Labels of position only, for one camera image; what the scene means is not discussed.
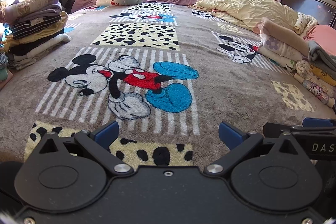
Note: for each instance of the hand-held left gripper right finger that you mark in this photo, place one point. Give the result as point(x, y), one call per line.
point(231, 136)

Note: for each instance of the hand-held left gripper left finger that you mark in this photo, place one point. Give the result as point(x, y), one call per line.
point(107, 134)

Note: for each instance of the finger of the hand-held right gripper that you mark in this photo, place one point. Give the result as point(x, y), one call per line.
point(275, 129)
point(319, 123)

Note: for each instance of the pastel folded clothes stack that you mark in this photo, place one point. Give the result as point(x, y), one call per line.
point(281, 37)

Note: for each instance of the dark striped folded clothes stack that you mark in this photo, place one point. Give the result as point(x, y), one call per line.
point(34, 22)

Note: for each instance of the cartoon mouse printed blanket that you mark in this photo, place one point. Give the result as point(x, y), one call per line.
point(223, 87)

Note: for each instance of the pink pillow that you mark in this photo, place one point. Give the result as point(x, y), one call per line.
point(323, 33)

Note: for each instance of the white floral cloth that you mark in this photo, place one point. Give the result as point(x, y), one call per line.
point(304, 22)

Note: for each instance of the dark wooden headboard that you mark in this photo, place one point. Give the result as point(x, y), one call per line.
point(309, 2)

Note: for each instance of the cream quilt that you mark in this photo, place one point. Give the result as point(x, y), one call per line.
point(244, 7)

